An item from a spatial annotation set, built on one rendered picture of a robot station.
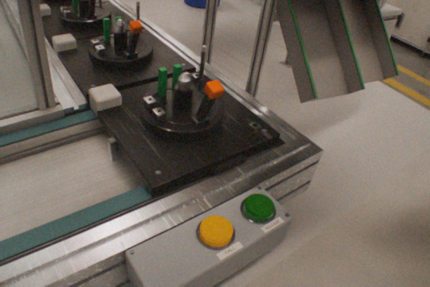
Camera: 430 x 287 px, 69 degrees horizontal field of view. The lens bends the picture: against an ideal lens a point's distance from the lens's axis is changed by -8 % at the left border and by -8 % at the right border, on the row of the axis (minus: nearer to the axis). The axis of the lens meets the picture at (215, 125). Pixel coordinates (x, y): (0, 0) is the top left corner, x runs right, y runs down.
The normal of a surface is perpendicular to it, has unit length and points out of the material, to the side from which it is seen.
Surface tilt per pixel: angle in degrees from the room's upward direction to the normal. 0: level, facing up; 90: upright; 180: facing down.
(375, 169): 0
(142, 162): 0
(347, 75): 90
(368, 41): 45
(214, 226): 0
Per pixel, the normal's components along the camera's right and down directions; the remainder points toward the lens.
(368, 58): 0.40, -0.15
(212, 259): 0.11, -0.79
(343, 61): -0.89, 0.18
